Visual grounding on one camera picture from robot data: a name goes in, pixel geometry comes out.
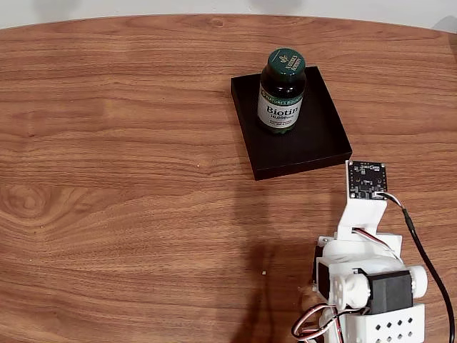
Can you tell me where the dark green pill bottle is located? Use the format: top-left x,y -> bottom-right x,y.
256,48 -> 307,136

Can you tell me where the black shallow box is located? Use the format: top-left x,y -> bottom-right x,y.
230,66 -> 354,182

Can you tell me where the red white black servo wire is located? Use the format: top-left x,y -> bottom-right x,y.
351,227 -> 398,255
291,302 -> 346,343

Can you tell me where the camera circuit board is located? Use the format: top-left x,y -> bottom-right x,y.
345,159 -> 390,201

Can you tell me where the black camera cable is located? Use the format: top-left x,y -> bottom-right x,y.
384,194 -> 453,343

